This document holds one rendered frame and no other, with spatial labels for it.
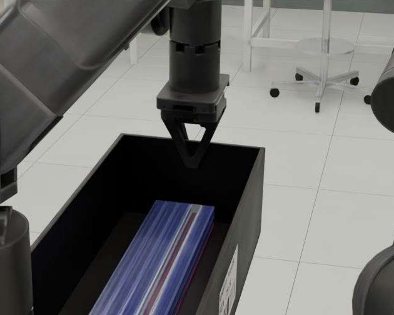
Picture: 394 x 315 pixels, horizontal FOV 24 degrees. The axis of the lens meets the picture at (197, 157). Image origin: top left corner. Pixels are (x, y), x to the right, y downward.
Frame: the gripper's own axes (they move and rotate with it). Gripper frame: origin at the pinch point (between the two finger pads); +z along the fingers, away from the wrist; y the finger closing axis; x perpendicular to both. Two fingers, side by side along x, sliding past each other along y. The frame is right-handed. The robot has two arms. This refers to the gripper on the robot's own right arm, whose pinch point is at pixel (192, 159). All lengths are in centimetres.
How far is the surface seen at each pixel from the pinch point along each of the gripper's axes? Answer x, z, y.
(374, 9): 16, 111, -533
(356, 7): 4, 110, -534
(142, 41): -121, 115, -431
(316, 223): 5, 111, -205
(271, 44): -36, 96, -381
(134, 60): -114, 112, -383
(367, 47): 15, 94, -380
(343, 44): 3, 86, -353
